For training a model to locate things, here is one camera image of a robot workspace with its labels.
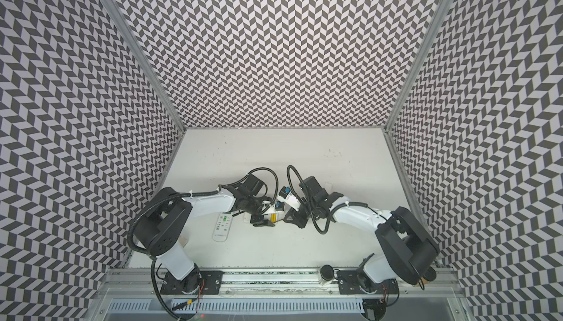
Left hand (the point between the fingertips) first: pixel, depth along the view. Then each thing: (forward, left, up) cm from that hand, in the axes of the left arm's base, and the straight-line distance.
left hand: (272, 215), depth 89 cm
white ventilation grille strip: (-30, +9, +1) cm, 31 cm away
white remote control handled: (-4, -1, +8) cm, 9 cm away
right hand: (-5, -7, +5) cm, 10 cm away
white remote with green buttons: (-6, +19, +2) cm, 20 cm away
